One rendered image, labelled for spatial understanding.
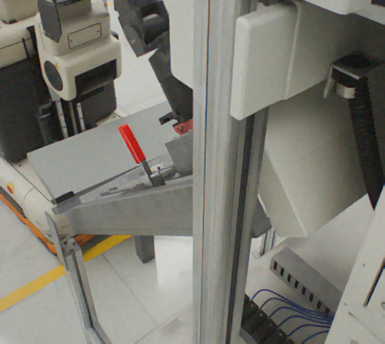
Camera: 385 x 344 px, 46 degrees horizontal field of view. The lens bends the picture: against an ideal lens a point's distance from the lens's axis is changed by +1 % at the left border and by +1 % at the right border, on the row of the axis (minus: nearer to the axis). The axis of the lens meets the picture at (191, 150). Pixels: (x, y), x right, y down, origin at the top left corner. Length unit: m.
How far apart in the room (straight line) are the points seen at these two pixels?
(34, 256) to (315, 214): 1.63
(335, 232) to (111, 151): 0.68
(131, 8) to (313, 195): 0.51
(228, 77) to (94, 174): 1.07
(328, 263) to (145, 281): 0.87
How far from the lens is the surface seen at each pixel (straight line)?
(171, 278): 1.80
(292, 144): 0.40
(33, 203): 1.77
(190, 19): 0.30
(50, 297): 1.83
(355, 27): 0.35
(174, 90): 0.80
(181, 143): 0.53
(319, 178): 0.42
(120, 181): 1.10
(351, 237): 1.18
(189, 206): 0.50
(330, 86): 0.35
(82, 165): 1.36
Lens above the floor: 1.48
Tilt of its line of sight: 40 degrees down
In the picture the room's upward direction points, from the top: straight up
